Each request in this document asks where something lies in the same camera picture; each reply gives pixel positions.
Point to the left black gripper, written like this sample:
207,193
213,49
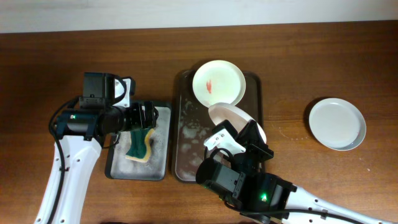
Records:
151,116

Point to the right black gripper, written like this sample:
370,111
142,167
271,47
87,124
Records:
253,140

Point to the green yellow sponge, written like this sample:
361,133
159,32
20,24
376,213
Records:
141,149

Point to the white plate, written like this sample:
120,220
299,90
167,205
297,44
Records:
337,124
237,117
218,81

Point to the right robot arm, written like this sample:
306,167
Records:
231,170

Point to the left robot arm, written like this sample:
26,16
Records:
79,137

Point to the large brown tray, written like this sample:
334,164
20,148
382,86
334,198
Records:
192,124

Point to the small soapy metal tray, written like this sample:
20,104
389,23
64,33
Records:
118,167

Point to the white plate top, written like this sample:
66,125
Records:
218,81

